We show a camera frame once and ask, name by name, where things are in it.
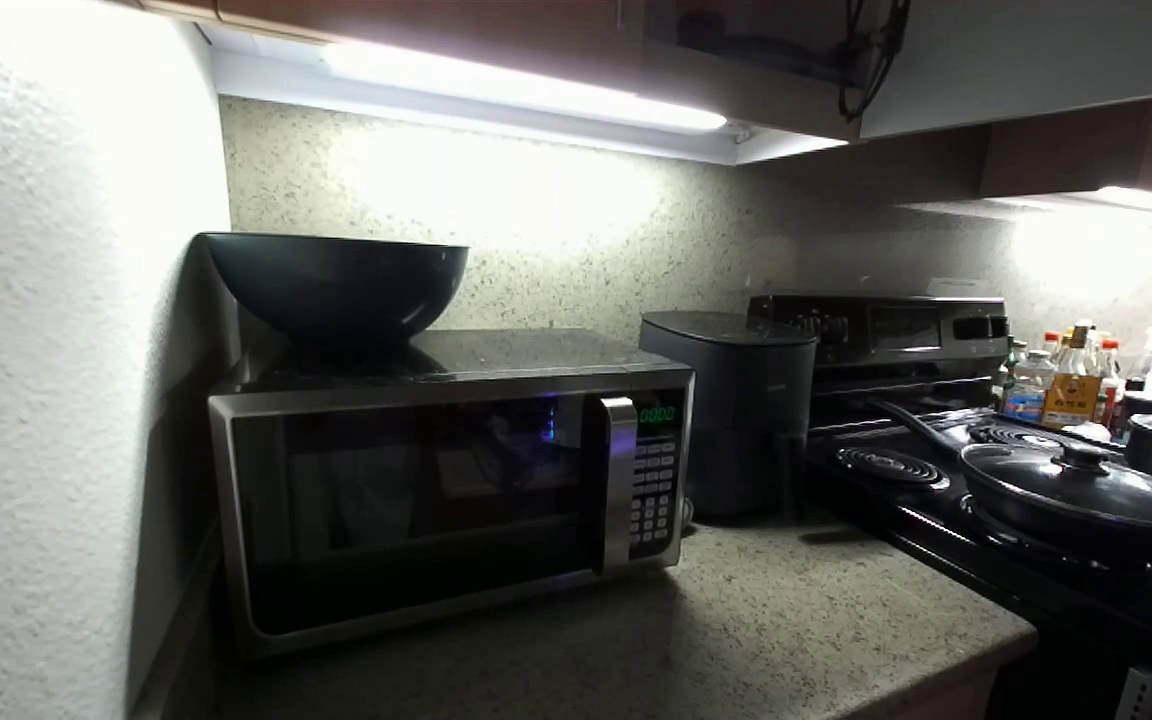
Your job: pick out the red cap bottle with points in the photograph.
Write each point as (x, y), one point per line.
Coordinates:
(1110, 384)

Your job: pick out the open cupboard door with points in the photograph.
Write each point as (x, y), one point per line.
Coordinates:
(1041, 55)

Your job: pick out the dark round bowl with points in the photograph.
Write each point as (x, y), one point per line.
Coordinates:
(339, 284)

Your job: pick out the black pan with lid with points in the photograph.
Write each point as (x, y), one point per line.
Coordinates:
(1082, 486)

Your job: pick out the blue label bottle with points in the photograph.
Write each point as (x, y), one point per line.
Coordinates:
(1025, 390)

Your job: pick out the black steel microwave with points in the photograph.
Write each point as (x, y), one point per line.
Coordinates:
(417, 494)

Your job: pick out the black kitchen stove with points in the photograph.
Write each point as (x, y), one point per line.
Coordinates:
(948, 532)

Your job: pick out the yellow label bottle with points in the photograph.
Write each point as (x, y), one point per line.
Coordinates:
(1075, 390)

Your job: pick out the black air fryer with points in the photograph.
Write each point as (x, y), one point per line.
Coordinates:
(736, 415)

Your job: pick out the under-cabinet light strip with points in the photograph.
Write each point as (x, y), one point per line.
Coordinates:
(523, 86)

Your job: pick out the wooden side cupboard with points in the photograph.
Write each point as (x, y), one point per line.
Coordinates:
(1097, 145)

